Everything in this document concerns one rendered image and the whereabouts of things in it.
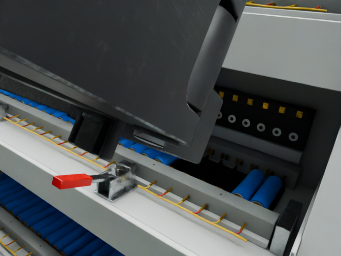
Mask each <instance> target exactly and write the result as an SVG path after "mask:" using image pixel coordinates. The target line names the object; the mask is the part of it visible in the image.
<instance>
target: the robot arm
mask: <svg viewBox="0 0 341 256"><path fill-rule="evenodd" d="M246 2H247V0H0V89H2V90H4V91H7V92H10V93H12V94H15V95H18V96H20V97H23V98H26V99H28V100H31V101H34V102H36V103H39V104H42V105H45V106H47V107H50V108H53V109H55V110H58V111H61V112H63V113H66V114H67V116H68V117H70V118H71V119H73V120H75V123H74V125H73V128H72V130H71V133H70V136H69V138H68V141H69V142H71V143H74V144H75V145H76V146H78V147H80V148H82V149H84V150H86V151H88V152H89V153H91V154H95V155H98V157H99V158H101V159H106V160H111V159H112V157H113V155H114V152H115V150H116V147H117V145H118V142H119V140H120V137H121V138H124V139H127V140H130V141H133V142H136V143H139V144H142V145H144V146H147V147H150V148H153V149H156V150H159V151H161V152H164V153H167V154H170V155H173V156H176V157H178V158H181V159H184V160H186V161H189V162H192V163H195V164H199V163H200V161H201V159H202V156H203V154H204V151H205V149H206V146H207V143H208V141H209V138H210V135H211V133H212V130H213V128H214V125H215V122H216V120H217V117H218V115H219V112H220V109H221V107H222V104H223V100H222V98H221V97H220V96H219V95H218V94H217V93H216V92H215V90H214V89H213V88H214V86H215V83H216V81H217V78H218V75H219V73H220V70H221V68H222V65H223V62H224V60H225V57H226V54H227V52H228V49H229V46H230V44H231V41H232V39H233V36H234V33H235V31H236V28H237V26H238V23H239V21H240V18H241V15H242V13H243V10H244V8H245V5H246Z"/></svg>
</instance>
